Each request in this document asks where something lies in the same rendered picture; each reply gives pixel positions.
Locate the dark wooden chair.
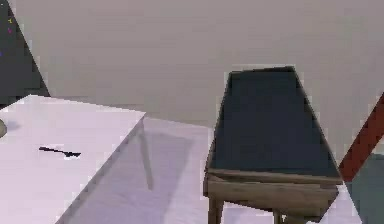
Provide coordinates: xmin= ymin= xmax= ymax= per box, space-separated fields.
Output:
xmin=203 ymin=65 xmax=344 ymax=224

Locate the small black utensil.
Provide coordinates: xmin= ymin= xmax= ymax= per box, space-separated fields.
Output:
xmin=38 ymin=146 xmax=82 ymax=159

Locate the white table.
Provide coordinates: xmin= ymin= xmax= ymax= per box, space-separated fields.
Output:
xmin=0 ymin=94 xmax=155 ymax=224

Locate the red-brown door frame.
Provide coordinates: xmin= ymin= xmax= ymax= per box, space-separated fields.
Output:
xmin=338 ymin=93 xmax=384 ymax=183

